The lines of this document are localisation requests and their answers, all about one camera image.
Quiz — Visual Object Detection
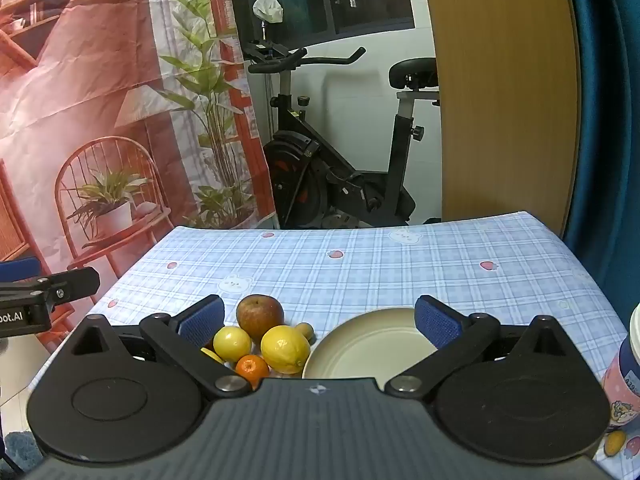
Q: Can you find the wooden board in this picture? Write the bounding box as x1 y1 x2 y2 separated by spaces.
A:
419 0 581 223

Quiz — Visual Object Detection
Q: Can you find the printed backdrop cloth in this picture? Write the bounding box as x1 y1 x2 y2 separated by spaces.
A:
0 0 279 356

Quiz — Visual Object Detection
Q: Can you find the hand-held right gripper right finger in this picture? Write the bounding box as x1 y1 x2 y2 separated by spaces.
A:
384 294 573 401

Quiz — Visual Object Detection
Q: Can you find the blue plaid tablecloth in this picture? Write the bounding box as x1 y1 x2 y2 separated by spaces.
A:
30 211 640 480

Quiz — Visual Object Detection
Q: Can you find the large yellow lemon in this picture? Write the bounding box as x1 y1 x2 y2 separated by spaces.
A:
260 325 312 375

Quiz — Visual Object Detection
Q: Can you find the blue rug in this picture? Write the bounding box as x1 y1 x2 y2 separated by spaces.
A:
6 431 42 467

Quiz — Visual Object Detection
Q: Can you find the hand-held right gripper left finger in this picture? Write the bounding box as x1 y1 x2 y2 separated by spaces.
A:
65 294 252 401

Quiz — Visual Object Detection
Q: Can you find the red apple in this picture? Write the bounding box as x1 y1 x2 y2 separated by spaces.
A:
236 294 285 345

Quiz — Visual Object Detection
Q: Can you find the white cloth cover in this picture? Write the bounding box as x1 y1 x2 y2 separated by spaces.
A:
252 0 284 24

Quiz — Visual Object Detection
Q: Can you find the black exercise bike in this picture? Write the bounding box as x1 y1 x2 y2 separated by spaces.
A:
247 45 441 228

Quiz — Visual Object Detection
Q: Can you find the pink paper cup white lid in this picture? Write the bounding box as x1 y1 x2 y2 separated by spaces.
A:
600 302 640 433

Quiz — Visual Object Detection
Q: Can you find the small orange mandarin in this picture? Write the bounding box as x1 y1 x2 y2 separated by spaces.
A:
235 354 271 391

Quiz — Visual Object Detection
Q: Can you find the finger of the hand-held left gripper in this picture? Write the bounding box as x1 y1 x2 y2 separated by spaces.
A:
31 266 101 307
0 257 42 289

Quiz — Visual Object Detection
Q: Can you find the cream round plate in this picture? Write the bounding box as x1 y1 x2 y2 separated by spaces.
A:
301 307 441 393

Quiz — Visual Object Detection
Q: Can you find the small yellow lemon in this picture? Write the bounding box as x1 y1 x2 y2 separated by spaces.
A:
213 326 252 362

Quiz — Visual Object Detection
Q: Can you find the blue curtain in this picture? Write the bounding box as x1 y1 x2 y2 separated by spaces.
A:
560 0 640 321

